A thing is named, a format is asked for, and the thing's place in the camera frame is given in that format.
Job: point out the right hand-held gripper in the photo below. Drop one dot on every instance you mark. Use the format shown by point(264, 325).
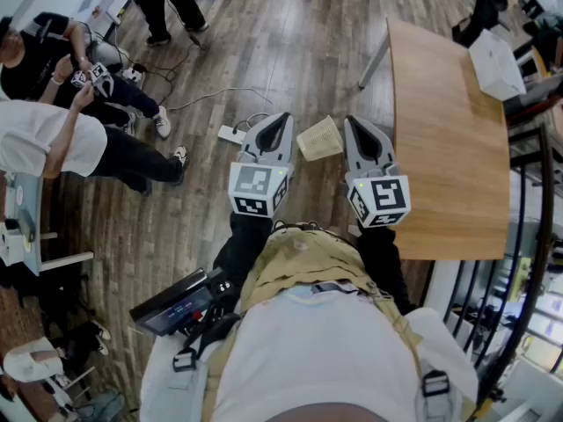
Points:
point(387, 196)

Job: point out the light grey table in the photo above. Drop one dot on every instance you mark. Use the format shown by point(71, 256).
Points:
point(26, 200)

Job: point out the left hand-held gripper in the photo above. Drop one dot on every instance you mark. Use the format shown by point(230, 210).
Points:
point(253, 180)

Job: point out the person's left forearm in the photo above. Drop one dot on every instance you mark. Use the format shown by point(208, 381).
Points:
point(246, 244)

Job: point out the beige woven basket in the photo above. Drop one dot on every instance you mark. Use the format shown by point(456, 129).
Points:
point(320, 141)

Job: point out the black waist-mounted screen device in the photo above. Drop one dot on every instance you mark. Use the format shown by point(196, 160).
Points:
point(176, 310)

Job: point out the grey round stool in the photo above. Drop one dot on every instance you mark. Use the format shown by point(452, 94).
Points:
point(107, 53)

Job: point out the black office chair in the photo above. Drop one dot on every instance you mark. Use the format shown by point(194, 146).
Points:
point(484, 11)

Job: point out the white power strip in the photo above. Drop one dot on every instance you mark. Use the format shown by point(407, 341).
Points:
point(231, 133)

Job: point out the person's white shirt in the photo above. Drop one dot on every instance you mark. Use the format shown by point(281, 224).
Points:
point(325, 350)

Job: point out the person's right forearm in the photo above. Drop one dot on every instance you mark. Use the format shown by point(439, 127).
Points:
point(378, 262)

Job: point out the white plastic storage box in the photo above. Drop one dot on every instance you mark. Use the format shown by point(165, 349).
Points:
point(497, 64)

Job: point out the person's khaki trousers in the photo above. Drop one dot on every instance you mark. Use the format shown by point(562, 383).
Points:
point(303, 257)

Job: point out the black metal railing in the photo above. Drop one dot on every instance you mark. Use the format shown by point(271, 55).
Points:
point(550, 200)

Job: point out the white table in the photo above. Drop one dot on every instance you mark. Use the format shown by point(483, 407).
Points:
point(105, 2)

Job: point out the wooden table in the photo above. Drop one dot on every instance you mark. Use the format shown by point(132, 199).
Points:
point(448, 147)

